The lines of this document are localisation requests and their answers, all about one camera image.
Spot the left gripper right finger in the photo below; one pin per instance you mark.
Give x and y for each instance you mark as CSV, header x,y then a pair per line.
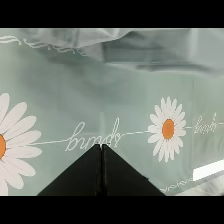
x,y
125,180

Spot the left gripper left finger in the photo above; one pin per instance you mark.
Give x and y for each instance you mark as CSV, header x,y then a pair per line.
x,y
81,178

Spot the grey garment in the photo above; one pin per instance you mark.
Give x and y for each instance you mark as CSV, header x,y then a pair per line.
x,y
143,46

